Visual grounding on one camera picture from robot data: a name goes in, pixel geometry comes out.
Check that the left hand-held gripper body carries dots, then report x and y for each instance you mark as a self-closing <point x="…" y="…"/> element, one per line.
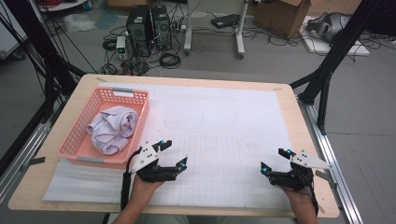
<point x="146" y="158"/>

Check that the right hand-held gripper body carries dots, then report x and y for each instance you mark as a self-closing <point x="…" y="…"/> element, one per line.
<point x="292" y="179"/>

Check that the lilac printed towel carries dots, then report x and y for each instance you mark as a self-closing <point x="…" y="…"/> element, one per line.
<point x="113" y="129"/>

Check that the pink plastic basket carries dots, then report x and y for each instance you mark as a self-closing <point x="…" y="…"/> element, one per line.
<point x="79" y="141"/>

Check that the person's right hand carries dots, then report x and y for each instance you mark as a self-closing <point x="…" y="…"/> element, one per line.
<point x="300" y="199"/>

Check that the person's left hand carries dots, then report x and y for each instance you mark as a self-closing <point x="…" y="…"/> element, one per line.
<point x="143" y="189"/>

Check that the white grid mat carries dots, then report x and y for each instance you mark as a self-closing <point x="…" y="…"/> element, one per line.
<point x="218" y="124"/>

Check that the small white electronic box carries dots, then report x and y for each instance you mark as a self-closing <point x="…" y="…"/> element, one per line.
<point x="120" y="43"/>

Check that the white foam board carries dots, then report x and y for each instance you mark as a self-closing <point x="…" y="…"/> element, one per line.
<point x="323" y="46"/>

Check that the white metal stand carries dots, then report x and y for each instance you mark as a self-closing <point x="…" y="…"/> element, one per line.
<point x="187" y="31"/>

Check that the black computer tower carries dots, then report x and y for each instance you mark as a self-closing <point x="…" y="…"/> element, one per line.
<point x="138" y="28"/>
<point x="162" y="28"/>

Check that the grey and black device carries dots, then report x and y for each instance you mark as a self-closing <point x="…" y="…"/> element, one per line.
<point x="330" y="26"/>

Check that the brown cardboard box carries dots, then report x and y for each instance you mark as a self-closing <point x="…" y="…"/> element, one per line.
<point x="280" y="17"/>

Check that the teal plastic sheet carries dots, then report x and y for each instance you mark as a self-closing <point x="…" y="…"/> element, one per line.
<point x="106" y="19"/>

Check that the black flat box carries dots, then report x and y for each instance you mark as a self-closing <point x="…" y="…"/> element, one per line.
<point x="224" y="21"/>

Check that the clear plastic bag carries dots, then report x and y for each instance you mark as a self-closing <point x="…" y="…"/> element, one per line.
<point x="79" y="22"/>

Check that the white round table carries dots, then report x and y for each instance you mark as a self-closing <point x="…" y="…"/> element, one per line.
<point x="62" y="5"/>

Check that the white cabinet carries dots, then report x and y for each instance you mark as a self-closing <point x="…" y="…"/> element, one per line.
<point x="9" y="37"/>

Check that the grey table bracket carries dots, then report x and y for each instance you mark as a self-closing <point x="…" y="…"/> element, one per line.
<point x="325" y="177"/>
<point x="34" y="161"/>

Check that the aluminium rail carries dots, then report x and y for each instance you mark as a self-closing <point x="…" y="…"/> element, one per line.
<point x="336" y="174"/>
<point x="25" y="149"/>

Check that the black metal frame stand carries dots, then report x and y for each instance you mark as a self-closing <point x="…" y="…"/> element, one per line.
<point x="40" y="40"/>
<point x="339" y="46"/>

